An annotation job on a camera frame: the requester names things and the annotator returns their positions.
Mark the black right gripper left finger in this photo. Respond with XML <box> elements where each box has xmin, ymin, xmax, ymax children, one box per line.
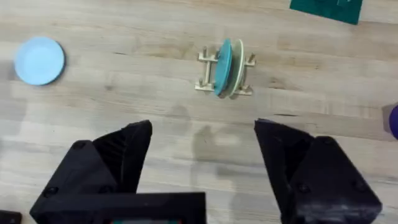
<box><xmin>29</xmin><ymin>119</ymin><xmax>154</xmax><ymax>220</ymax></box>

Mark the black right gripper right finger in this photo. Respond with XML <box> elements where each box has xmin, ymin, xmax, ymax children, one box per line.
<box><xmin>254</xmin><ymin>118</ymin><xmax>383</xmax><ymax>224</ymax></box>

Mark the small wooden peg rack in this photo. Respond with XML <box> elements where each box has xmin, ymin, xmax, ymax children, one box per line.
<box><xmin>195</xmin><ymin>45</ymin><xmax>257</xmax><ymax>97</ymax></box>

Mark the purple plate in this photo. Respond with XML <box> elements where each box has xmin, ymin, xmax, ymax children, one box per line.
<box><xmin>388</xmin><ymin>105</ymin><xmax>398</xmax><ymax>140</ymax></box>

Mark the light blue plate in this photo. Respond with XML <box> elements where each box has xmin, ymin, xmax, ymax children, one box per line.
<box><xmin>14</xmin><ymin>36</ymin><xmax>66</xmax><ymax>86</ymax></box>

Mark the pale green plate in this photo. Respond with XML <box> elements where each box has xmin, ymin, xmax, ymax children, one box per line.
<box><xmin>224</xmin><ymin>38</ymin><xmax>246</xmax><ymax>98</ymax></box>

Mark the teal plate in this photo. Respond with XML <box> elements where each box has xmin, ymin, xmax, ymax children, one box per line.
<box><xmin>213</xmin><ymin>38</ymin><xmax>233</xmax><ymax>96</ymax></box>

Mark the green board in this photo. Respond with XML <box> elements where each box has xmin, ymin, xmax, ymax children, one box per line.
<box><xmin>289</xmin><ymin>0</ymin><xmax>364</xmax><ymax>26</ymax></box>

